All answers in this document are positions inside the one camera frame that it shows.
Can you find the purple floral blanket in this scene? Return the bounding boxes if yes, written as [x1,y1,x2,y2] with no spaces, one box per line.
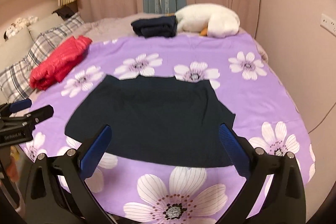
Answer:
[20,32,317,220]

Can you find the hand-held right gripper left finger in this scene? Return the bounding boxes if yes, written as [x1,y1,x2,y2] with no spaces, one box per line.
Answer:
[22,124,113,224]

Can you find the plaid pillow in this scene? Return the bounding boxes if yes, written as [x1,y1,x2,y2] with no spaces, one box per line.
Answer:
[0,12,86,102]

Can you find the navy zip jacket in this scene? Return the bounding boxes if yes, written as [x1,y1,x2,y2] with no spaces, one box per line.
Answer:
[65,74,236,169]

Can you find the small white plush toy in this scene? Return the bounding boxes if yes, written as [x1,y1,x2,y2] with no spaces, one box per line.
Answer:
[14,15,39,29]
[3,25,19,40]

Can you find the white wall socket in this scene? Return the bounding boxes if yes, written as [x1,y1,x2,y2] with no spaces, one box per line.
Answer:
[320,13,336,36]

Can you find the beige pillow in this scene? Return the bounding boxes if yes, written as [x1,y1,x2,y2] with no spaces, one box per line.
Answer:
[0,27,33,75]

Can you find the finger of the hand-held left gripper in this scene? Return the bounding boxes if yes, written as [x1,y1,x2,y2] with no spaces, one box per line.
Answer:
[8,98,32,112]
[10,105,54,127]

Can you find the pink quilt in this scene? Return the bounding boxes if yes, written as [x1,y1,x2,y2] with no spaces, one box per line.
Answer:
[84,13,147,43]

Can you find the folded navy clothes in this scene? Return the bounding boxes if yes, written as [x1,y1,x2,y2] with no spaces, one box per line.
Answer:
[131,15,177,39]

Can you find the red down jacket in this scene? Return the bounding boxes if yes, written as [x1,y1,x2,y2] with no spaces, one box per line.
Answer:
[29,35,93,90]

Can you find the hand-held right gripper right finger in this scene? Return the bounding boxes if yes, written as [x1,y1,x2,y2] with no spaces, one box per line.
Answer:
[215,123,307,224]

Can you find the dark brown cloth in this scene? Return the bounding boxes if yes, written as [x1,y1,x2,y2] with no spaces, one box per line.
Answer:
[52,6,76,20]

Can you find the white plush goose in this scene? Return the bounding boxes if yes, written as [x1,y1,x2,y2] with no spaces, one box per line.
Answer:
[175,4,241,38]

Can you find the person's left hand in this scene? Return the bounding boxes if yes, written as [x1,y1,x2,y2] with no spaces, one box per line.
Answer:
[5,149,21,185]

